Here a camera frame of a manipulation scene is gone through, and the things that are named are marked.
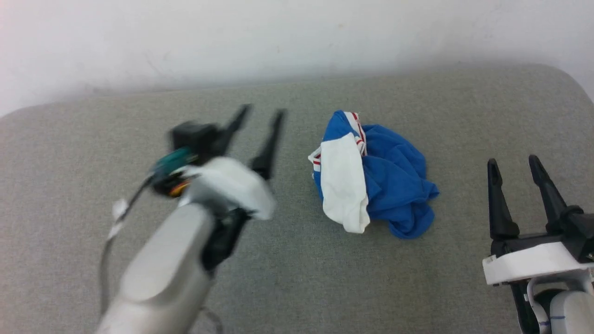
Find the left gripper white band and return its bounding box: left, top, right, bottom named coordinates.
left=151, top=105, right=287, bottom=221

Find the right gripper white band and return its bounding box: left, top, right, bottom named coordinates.
left=482, top=154, right=594, bottom=286

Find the blue white basketball jersey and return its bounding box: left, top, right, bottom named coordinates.
left=308, top=110, right=440, bottom=239

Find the grey fabric sofa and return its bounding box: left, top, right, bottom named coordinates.
left=0, top=64, right=594, bottom=334

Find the thin right arm cable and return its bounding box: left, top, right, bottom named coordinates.
left=525, top=276, right=553, bottom=334

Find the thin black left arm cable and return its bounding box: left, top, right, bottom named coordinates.
left=99, top=175, right=156, bottom=321

